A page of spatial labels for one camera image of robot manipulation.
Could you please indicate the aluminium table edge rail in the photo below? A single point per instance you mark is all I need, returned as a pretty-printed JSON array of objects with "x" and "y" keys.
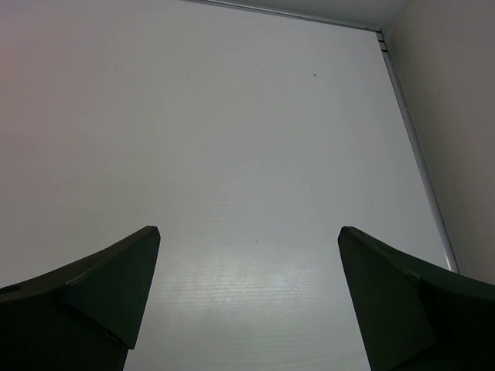
[{"x": 399, "y": 96}]

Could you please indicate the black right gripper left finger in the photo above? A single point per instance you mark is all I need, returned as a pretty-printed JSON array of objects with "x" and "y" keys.
[{"x": 83, "y": 316}]

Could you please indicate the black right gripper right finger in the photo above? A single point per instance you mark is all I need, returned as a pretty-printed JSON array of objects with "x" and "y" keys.
[{"x": 413, "y": 315}]

